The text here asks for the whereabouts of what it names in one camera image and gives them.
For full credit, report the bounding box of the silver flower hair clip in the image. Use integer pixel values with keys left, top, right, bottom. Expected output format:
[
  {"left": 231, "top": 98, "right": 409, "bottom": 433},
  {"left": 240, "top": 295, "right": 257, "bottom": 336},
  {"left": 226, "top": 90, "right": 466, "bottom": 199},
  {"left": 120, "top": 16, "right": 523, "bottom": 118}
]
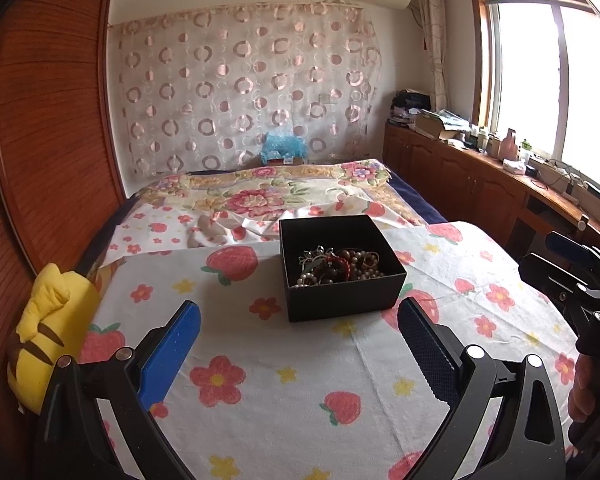
[{"left": 299, "top": 246, "right": 337, "bottom": 268}]

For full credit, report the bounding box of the yellow plush toy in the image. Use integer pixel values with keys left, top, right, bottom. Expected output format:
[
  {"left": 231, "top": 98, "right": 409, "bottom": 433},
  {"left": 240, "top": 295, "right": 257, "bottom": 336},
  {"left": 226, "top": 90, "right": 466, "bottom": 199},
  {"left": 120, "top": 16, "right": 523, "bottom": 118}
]
[{"left": 7, "top": 262, "right": 101, "bottom": 416}]

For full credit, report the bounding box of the floral blanket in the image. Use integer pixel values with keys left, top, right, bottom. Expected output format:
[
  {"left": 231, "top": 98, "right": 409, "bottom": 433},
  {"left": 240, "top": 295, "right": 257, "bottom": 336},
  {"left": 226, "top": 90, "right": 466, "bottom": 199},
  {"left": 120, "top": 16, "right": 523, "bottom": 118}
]
[{"left": 140, "top": 159, "right": 426, "bottom": 241}]

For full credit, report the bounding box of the strawberry print towel blanket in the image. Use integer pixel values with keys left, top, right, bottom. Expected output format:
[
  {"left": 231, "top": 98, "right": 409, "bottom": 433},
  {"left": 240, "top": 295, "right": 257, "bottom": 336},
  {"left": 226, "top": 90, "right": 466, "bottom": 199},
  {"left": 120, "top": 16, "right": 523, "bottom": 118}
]
[{"left": 75, "top": 222, "right": 588, "bottom": 480}]

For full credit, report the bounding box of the wooden headboard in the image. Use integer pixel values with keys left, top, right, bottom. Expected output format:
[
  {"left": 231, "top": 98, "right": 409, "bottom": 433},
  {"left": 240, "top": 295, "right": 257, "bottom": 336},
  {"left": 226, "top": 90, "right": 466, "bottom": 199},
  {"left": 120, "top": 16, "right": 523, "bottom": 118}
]
[{"left": 0, "top": 0, "right": 131, "bottom": 286}]

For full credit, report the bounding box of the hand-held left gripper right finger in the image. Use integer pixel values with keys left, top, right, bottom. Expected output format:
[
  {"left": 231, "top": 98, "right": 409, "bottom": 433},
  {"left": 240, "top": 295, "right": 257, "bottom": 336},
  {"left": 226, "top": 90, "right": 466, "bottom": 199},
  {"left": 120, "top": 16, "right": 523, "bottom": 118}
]
[{"left": 396, "top": 297, "right": 567, "bottom": 480}]

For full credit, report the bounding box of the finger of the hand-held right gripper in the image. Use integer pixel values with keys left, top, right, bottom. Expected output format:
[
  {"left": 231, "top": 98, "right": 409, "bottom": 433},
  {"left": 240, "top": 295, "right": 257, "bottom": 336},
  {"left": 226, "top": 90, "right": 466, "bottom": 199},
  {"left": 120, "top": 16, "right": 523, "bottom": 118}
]
[
  {"left": 546, "top": 231, "right": 600, "bottom": 281},
  {"left": 519, "top": 254, "right": 598, "bottom": 311}
]

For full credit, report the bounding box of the black jewelry box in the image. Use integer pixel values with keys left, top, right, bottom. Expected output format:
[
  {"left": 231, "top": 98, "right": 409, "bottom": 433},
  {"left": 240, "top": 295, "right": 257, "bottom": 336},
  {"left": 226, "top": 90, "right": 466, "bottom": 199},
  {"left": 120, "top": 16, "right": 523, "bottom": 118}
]
[{"left": 278, "top": 214, "right": 407, "bottom": 323}]

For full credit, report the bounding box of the pile of dark clothes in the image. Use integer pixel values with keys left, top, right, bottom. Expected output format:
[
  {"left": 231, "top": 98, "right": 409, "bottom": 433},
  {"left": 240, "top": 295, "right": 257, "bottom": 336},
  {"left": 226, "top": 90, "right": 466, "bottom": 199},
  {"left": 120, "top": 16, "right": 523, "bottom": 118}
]
[{"left": 389, "top": 89, "right": 435, "bottom": 128}]

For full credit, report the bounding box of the red bead bracelet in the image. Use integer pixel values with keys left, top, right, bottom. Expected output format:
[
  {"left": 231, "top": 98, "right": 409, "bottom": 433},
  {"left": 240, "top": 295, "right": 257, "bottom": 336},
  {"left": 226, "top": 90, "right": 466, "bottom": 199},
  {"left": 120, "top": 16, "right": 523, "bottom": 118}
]
[{"left": 325, "top": 255, "right": 355, "bottom": 281}]

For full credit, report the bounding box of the circle pattern sheer curtain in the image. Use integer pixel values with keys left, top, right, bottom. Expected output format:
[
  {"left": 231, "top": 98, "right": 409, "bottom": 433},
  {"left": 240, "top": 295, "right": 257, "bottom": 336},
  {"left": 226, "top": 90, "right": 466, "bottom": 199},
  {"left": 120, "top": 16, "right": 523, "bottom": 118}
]
[{"left": 109, "top": 2, "right": 385, "bottom": 181}]

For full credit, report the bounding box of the beige window curtain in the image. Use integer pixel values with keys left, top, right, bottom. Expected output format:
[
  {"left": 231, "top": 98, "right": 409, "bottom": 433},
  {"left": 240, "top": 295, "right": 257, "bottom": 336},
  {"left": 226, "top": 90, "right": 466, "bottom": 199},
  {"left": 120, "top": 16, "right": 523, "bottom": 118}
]
[{"left": 414, "top": 0, "right": 451, "bottom": 111}]

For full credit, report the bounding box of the person's right hand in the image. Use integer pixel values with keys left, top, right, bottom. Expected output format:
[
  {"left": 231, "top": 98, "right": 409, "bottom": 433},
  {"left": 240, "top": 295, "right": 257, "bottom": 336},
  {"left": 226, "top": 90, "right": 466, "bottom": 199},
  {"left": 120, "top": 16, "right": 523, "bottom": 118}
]
[{"left": 567, "top": 355, "right": 600, "bottom": 443}]

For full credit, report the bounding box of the window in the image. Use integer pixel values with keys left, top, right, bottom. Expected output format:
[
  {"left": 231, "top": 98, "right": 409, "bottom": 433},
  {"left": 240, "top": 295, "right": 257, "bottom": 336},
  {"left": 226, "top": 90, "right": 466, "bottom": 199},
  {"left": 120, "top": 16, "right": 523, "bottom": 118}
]
[{"left": 467, "top": 0, "right": 600, "bottom": 191}]

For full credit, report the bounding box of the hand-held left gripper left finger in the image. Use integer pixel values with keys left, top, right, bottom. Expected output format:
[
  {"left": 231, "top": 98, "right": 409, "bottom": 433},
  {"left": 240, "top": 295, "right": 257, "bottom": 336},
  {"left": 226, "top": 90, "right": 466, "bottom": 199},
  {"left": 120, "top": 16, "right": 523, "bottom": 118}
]
[{"left": 30, "top": 300, "right": 202, "bottom": 480}]

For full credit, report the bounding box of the grey pearl necklace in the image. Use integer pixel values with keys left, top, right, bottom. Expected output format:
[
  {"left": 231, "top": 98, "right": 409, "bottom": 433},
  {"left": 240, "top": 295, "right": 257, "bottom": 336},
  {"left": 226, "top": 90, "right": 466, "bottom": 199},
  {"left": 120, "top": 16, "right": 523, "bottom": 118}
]
[{"left": 289, "top": 247, "right": 387, "bottom": 288}]

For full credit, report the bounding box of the navy blue bed sheet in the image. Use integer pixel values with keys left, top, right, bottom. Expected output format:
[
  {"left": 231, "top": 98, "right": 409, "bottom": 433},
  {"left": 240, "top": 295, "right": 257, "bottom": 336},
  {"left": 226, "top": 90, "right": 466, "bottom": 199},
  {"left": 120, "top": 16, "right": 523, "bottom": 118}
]
[{"left": 77, "top": 169, "right": 448, "bottom": 281}]

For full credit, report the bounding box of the wooden cabinet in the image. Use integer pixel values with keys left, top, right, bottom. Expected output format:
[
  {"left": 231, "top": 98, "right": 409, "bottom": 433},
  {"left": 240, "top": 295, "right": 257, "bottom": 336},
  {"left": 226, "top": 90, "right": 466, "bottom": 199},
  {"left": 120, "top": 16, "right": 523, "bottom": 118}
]
[{"left": 382, "top": 125, "right": 600, "bottom": 271}]

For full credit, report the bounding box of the pink bottle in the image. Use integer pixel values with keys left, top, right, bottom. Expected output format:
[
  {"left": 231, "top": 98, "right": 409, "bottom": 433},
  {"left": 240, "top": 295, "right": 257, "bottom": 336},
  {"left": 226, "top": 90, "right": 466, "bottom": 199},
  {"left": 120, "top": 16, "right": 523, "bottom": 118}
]
[{"left": 500, "top": 128, "right": 520, "bottom": 161}]

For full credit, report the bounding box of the blue plastic bag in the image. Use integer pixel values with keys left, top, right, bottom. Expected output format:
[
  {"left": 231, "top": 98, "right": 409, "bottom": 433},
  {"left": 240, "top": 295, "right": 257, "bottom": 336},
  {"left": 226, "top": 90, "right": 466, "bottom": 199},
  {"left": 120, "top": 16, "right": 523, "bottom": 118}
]
[{"left": 260, "top": 131, "right": 306, "bottom": 163}]

